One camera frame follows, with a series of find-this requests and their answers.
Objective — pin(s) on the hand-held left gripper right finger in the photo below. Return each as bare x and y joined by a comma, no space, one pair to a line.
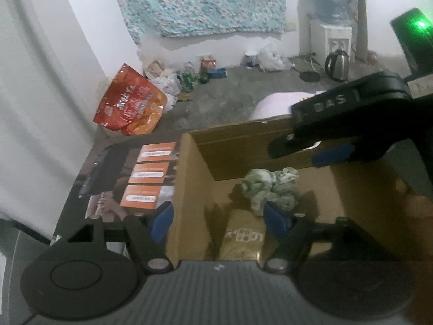
275,220

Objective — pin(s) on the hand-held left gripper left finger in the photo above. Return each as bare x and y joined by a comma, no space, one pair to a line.
162,221

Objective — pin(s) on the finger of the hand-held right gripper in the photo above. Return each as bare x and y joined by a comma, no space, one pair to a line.
333,154
287,142

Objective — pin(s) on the green floral cloth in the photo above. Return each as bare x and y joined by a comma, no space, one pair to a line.
267,182

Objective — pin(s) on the cardboard box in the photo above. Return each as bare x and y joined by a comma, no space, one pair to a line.
192,182

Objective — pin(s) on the gold packet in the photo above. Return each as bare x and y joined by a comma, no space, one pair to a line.
242,240

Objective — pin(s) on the steel electric kettle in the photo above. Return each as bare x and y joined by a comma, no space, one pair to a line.
338,64

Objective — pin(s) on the black kettle base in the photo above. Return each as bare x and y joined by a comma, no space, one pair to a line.
309,76

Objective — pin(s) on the dark printed board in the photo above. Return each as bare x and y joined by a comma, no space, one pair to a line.
111,172

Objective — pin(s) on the white water dispenser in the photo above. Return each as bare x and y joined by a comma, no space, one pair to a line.
333,32

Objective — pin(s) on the white plastic bag with trash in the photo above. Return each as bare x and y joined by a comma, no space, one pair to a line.
274,59

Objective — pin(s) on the grey leaning board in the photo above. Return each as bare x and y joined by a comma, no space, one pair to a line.
360,17

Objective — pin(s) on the white cup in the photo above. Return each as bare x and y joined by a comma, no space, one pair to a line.
251,59

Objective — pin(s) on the small blue box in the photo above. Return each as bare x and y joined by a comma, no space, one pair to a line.
218,73

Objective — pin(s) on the green glass bottle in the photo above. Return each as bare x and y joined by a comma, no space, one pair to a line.
204,77
185,82

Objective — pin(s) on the small red snack packet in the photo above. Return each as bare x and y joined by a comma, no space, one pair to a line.
208,63

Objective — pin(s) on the red snack bag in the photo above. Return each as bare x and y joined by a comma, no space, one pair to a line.
128,101

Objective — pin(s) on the crumpled white plastic bag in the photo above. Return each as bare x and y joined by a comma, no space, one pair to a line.
165,86

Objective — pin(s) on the clear food bag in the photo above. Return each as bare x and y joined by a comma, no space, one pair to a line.
155,68

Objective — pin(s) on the white curtain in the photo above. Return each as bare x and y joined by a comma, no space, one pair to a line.
40,108

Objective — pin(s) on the floral wall cloth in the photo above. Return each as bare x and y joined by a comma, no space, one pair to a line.
203,3

